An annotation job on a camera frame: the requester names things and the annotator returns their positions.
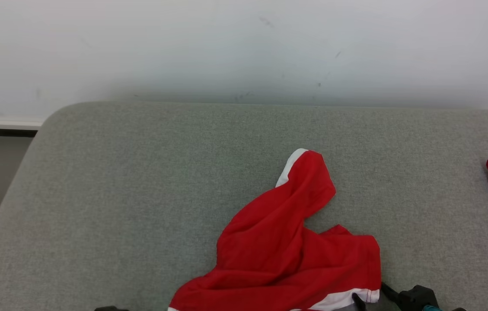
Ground grey fabric sofa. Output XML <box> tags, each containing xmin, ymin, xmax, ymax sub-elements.
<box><xmin>0</xmin><ymin>101</ymin><xmax>488</xmax><ymax>311</ymax></box>

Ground white wall baseboard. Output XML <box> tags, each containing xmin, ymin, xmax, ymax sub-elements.
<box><xmin>0</xmin><ymin>116</ymin><xmax>46</xmax><ymax>130</ymax></box>

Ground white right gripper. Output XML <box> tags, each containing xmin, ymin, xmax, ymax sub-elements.
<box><xmin>351</xmin><ymin>282</ymin><xmax>444</xmax><ymax>311</ymax></box>

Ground red shorts with white stripe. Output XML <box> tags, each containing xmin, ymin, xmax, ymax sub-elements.
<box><xmin>168</xmin><ymin>148</ymin><xmax>382</xmax><ymax>311</ymax></box>

